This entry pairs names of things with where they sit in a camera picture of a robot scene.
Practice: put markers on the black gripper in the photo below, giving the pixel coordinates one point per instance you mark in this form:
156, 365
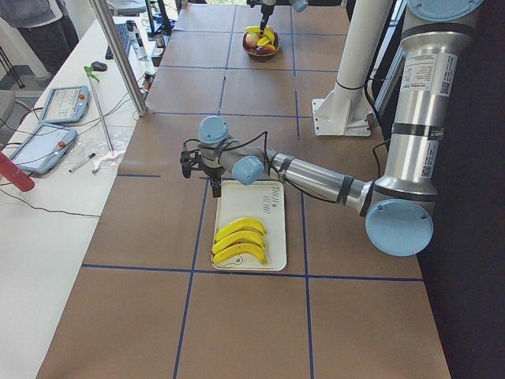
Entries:
265, 11
213, 172

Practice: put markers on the small yellow banana bunch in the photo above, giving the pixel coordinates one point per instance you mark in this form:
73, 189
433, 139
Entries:
264, 34

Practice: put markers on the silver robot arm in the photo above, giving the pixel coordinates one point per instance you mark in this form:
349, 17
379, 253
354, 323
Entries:
398, 206
297, 5

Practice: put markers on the brown wicker basket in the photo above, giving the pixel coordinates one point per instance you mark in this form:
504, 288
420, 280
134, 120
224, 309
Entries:
252, 52

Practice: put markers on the pink white peach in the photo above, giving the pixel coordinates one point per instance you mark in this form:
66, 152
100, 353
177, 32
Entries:
251, 40

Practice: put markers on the dark red mango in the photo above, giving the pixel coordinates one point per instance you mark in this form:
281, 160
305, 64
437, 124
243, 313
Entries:
265, 49

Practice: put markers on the cream bear tray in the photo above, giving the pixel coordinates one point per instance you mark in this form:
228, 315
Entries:
263, 200

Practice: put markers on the metal cup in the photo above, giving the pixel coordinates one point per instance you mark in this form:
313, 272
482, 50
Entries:
159, 40

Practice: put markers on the black keyboard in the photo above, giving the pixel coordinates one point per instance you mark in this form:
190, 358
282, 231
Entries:
123, 35

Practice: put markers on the thin metal rod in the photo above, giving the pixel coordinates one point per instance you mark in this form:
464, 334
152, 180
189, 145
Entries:
101, 115

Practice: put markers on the black computer mouse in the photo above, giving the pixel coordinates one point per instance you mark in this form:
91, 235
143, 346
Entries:
99, 66

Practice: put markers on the teach pendant far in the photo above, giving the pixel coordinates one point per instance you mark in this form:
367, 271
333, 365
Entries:
65, 105

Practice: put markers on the teach pendant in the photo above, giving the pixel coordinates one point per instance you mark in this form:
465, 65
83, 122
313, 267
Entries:
41, 151
65, 105

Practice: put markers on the green spray nozzle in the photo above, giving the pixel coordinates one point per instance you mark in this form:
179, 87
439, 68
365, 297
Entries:
90, 73

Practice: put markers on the teach pendant near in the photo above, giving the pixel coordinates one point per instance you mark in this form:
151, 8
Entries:
41, 151

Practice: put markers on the red bottle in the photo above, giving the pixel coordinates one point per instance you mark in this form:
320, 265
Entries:
15, 175

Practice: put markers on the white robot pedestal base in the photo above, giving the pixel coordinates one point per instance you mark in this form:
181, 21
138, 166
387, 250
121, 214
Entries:
344, 110

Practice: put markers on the aluminium frame post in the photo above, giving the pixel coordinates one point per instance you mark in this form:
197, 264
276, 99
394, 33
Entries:
122, 61

